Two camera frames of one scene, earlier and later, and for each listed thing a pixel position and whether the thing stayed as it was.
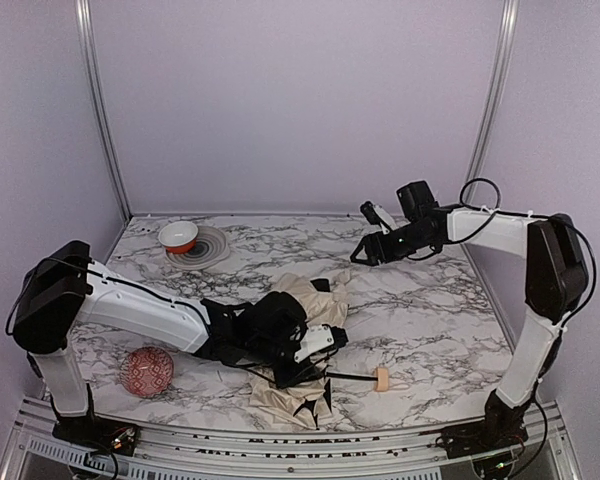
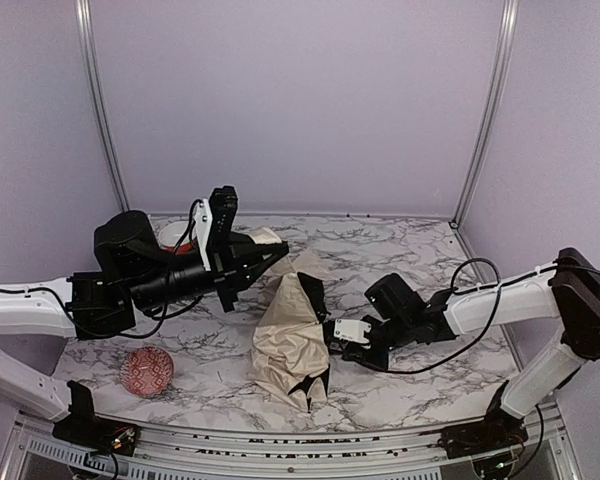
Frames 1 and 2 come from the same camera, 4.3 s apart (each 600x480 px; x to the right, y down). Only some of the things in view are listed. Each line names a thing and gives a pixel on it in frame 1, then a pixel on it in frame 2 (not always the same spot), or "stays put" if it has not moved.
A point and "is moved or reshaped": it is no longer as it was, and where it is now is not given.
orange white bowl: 178,237 stays put
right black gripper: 375,246 to 328,331
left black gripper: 294,375 to 225,275
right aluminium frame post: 498,81 stays put
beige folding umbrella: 326,302 is moved or reshaped
